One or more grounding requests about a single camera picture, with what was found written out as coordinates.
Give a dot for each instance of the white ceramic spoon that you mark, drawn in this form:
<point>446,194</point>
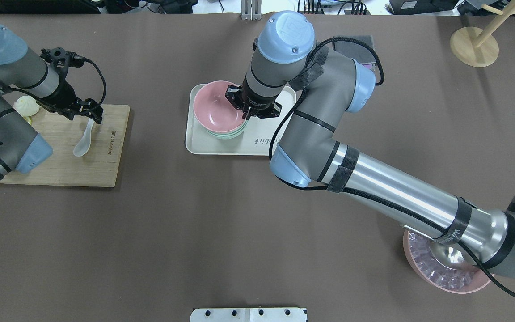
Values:
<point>83,145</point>

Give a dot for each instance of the small pink bowl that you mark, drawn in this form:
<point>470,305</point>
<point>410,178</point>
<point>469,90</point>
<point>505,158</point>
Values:
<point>213,111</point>

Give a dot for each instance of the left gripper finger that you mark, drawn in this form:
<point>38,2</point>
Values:
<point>97,118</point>
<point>91,109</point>

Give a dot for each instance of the metal ice scoop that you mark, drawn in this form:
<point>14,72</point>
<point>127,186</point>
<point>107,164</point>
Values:
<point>450,257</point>

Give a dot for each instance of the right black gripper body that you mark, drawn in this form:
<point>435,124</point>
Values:
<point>257,102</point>

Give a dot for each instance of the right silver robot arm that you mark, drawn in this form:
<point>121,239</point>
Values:
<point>286,52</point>

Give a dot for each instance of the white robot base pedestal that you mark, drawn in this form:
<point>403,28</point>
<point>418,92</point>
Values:
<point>250,314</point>

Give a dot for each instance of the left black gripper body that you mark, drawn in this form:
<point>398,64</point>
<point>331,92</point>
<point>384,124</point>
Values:
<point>64,97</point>

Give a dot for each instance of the folded grey cloth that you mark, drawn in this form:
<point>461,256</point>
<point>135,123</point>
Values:
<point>356,51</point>

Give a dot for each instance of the large pink ice bowl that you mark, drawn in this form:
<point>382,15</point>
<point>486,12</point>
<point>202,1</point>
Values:
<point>419,257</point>

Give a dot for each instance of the wooden cutting board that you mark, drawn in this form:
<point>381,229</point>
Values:
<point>97,168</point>

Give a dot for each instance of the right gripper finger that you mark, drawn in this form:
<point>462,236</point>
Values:
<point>234,95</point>
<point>249,112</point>

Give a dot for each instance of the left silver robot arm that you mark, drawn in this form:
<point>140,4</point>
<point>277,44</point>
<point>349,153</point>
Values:
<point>42,77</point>

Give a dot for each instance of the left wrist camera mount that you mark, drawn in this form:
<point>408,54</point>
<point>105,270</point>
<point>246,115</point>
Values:
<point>59,57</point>

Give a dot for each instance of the beige serving tray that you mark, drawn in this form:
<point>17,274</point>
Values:
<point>254,140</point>

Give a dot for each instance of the stacked green bowls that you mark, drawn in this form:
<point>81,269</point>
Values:
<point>230,134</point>

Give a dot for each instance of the wooden mug tree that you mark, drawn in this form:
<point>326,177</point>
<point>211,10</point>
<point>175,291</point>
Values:
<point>475,46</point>

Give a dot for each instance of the aluminium frame post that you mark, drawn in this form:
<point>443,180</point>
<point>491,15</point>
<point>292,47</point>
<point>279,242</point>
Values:
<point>251,10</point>

